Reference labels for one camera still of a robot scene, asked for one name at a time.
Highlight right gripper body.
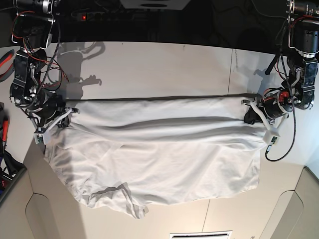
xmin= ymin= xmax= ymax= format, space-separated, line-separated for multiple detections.
xmin=31 ymin=93 xmax=66 ymax=127

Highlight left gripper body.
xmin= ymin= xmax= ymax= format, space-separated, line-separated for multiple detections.
xmin=258 ymin=93 xmax=293 ymax=120

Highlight white t-shirt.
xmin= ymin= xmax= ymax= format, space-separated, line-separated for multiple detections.
xmin=44 ymin=97 xmax=266 ymax=219

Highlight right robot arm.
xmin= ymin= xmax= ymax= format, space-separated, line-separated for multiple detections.
xmin=10 ymin=0 xmax=77 ymax=130

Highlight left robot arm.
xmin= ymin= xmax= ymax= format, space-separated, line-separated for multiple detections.
xmin=244 ymin=0 xmax=319 ymax=124

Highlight red grey pliers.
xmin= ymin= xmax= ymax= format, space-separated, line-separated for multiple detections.
xmin=0 ymin=49 xmax=15 ymax=83

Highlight black tool tray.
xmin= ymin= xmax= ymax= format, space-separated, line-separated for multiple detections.
xmin=0 ymin=150 xmax=27 ymax=204

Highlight black power strip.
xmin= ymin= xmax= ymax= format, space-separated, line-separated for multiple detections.
xmin=71 ymin=11 xmax=148 ymax=22

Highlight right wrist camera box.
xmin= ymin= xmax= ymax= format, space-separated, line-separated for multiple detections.
xmin=33 ymin=107 xmax=79 ymax=145

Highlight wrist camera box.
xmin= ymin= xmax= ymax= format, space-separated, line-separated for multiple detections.
xmin=241 ymin=98 xmax=290 ymax=146
xmin=33 ymin=107 xmax=79 ymax=145

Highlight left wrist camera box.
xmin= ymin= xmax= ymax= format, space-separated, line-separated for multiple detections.
xmin=241 ymin=98 xmax=290 ymax=146

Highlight orange handled tool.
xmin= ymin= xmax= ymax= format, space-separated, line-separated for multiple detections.
xmin=2 ymin=117 xmax=9 ymax=153

